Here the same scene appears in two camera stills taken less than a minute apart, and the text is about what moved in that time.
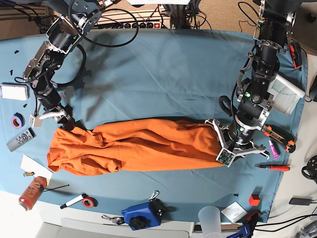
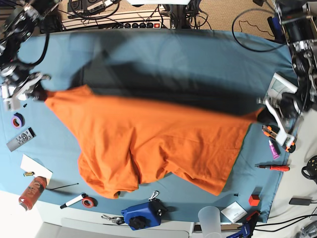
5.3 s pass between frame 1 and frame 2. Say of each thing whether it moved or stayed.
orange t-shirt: moved
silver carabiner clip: stayed
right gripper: moved
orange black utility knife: stayed
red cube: stayed
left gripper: moved
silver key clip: stayed
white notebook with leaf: stayed
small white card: stayed
